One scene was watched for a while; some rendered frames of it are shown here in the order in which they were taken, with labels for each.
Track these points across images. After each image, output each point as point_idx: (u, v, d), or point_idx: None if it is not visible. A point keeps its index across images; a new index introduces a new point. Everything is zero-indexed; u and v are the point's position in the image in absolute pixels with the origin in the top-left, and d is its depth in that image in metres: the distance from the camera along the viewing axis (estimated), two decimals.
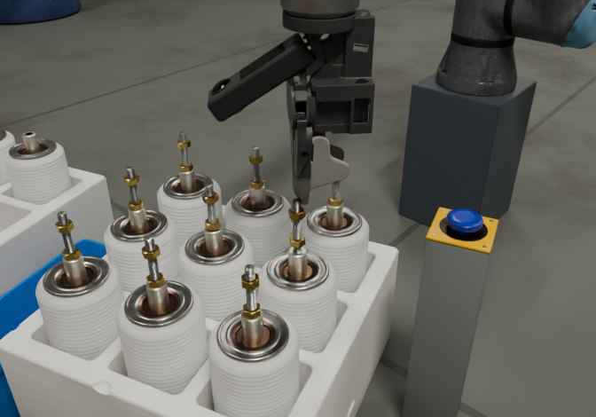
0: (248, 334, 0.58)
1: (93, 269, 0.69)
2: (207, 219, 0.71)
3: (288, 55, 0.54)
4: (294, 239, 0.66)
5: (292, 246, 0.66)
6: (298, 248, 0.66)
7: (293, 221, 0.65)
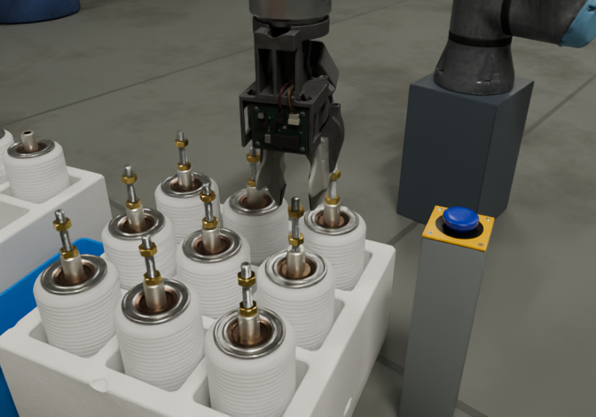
0: (245, 331, 0.58)
1: (90, 267, 0.69)
2: (204, 217, 0.71)
3: None
4: (292, 238, 0.66)
5: (290, 243, 0.66)
6: (296, 247, 0.67)
7: (292, 219, 0.65)
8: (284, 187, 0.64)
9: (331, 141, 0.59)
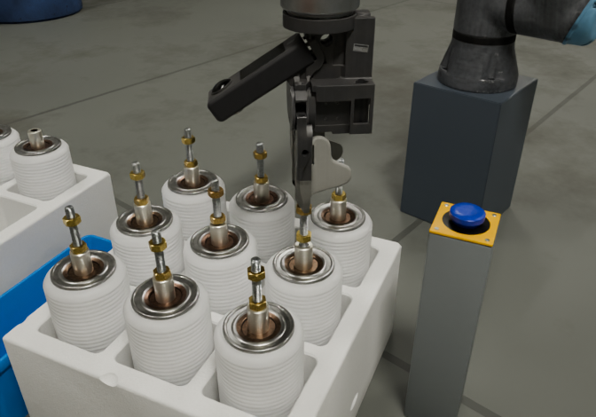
0: (254, 326, 0.59)
1: (99, 263, 0.69)
2: (212, 214, 0.72)
3: (288, 55, 0.54)
4: None
5: None
6: None
7: (307, 216, 0.66)
8: None
9: None
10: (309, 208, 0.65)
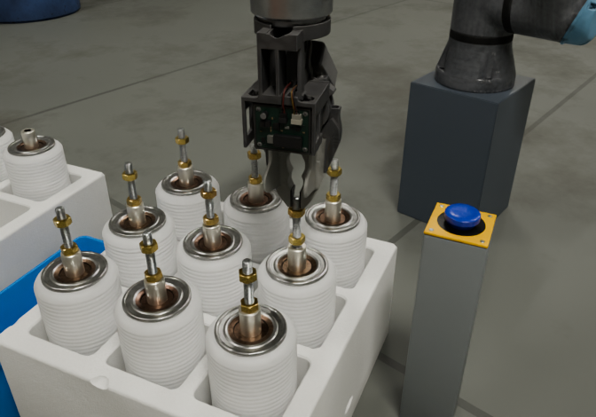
0: (246, 328, 0.58)
1: (91, 264, 0.69)
2: (205, 215, 0.71)
3: None
4: (300, 238, 0.66)
5: (301, 243, 0.66)
6: (301, 244, 0.67)
7: (294, 222, 0.65)
8: (293, 188, 0.64)
9: (328, 143, 0.59)
10: (289, 208, 0.64)
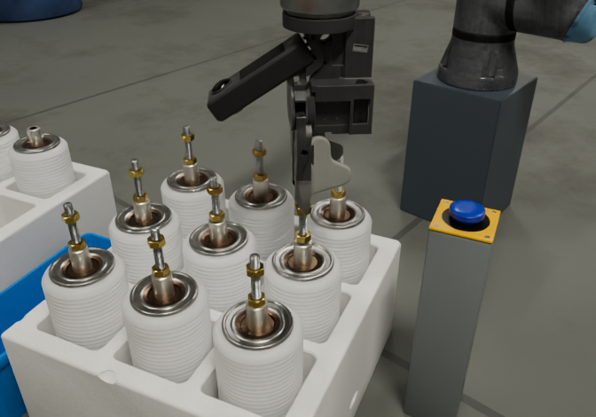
0: (253, 323, 0.58)
1: (98, 260, 0.69)
2: (211, 211, 0.72)
3: (287, 55, 0.54)
4: (297, 232, 0.67)
5: (294, 236, 0.68)
6: (300, 243, 0.67)
7: (302, 216, 0.66)
8: None
9: None
10: None
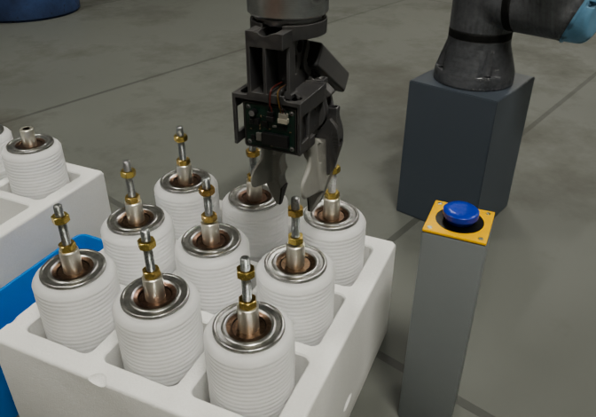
0: (244, 326, 0.58)
1: (90, 262, 0.69)
2: (203, 212, 0.71)
3: None
4: (296, 238, 0.66)
5: (296, 244, 0.66)
6: (299, 245, 0.67)
7: (292, 221, 0.65)
8: (284, 186, 0.64)
9: (328, 143, 0.58)
10: (288, 206, 0.65)
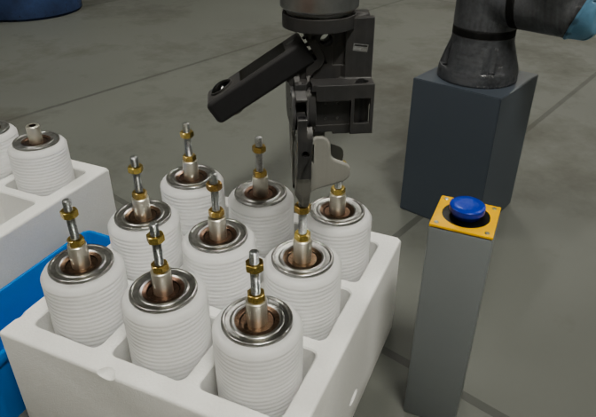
0: (252, 319, 0.58)
1: (98, 256, 0.69)
2: (210, 208, 0.71)
3: (288, 55, 0.54)
4: (306, 234, 0.67)
5: (308, 239, 0.67)
6: None
7: (301, 218, 0.66)
8: None
9: None
10: (295, 205, 0.65)
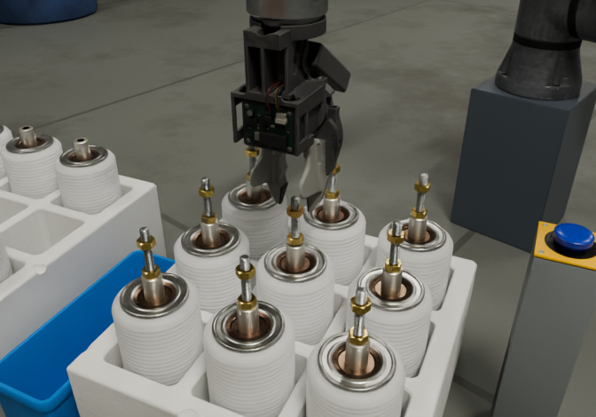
0: (354, 361, 0.54)
1: (171, 287, 0.64)
2: (289, 233, 0.67)
3: None
4: (398, 263, 0.62)
5: (400, 270, 0.62)
6: None
7: (394, 247, 0.61)
8: (284, 186, 0.64)
9: (327, 144, 0.58)
10: (388, 233, 0.60)
